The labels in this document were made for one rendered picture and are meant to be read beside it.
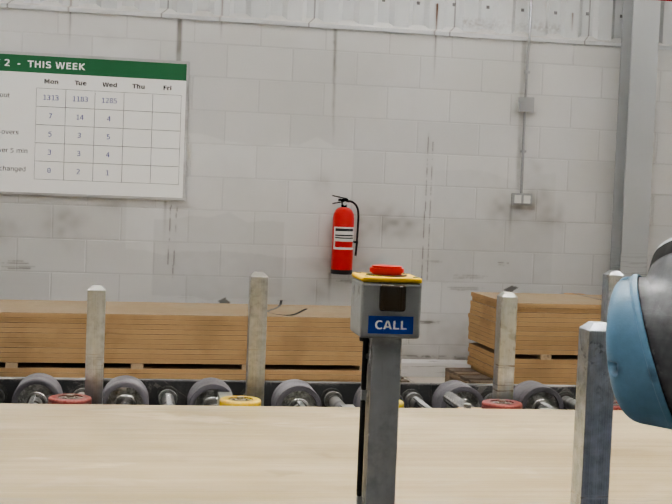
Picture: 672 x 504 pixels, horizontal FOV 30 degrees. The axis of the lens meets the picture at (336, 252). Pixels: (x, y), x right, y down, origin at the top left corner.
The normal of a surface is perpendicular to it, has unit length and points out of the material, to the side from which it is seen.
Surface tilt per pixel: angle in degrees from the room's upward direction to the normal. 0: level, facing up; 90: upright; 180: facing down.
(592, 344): 90
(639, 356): 89
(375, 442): 90
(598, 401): 90
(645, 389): 112
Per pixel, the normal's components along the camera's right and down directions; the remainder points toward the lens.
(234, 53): 0.19, 0.06
